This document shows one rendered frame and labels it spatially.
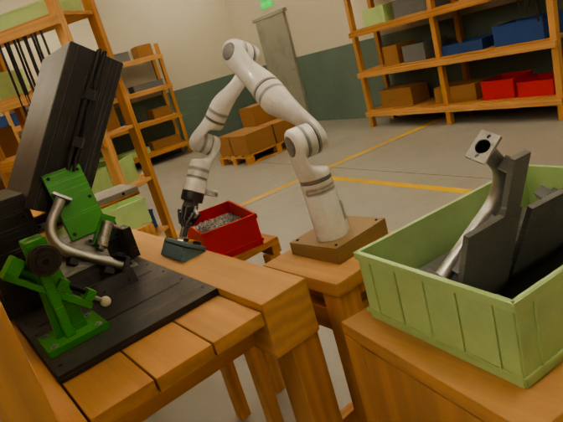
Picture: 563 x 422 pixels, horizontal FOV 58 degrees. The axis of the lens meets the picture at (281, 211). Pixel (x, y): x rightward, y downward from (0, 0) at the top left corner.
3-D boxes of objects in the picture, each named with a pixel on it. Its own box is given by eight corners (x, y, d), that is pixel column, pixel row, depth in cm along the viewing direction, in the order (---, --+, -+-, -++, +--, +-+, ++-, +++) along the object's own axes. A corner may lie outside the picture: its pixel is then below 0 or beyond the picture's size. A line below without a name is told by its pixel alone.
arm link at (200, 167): (207, 181, 179) (183, 174, 174) (217, 138, 180) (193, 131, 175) (214, 181, 173) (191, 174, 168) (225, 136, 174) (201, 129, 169)
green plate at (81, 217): (102, 229, 163) (74, 168, 162) (109, 225, 156) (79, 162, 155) (67, 244, 157) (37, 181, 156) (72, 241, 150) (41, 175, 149)
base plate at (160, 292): (90, 241, 221) (89, 237, 221) (219, 294, 134) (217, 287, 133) (-13, 286, 199) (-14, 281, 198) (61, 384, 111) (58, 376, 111)
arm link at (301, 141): (290, 131, 134) (309, 192, 138) (321, 119, 137) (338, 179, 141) (276, 131, 142) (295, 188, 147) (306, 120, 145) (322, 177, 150)
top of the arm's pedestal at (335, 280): (338, 234, 172) (336, 223, 171) (416, 245, 147) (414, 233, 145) (266, 276, 154) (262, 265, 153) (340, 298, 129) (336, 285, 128)
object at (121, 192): (123, 192, 189) (121, 183, 188) (140, 193, 176) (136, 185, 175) (13, 234, 168) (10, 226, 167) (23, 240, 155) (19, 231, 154)
